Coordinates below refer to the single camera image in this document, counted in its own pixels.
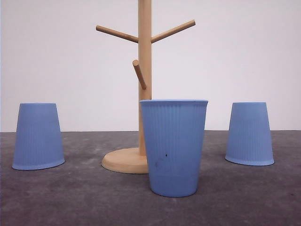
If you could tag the blue ribbed cup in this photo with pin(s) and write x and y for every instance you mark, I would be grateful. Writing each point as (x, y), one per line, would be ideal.
(249, 139)
(38, 139)
(174, 134)

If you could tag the wooden cup tree stand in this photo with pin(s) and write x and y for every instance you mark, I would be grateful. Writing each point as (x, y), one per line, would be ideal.
(133, 160)

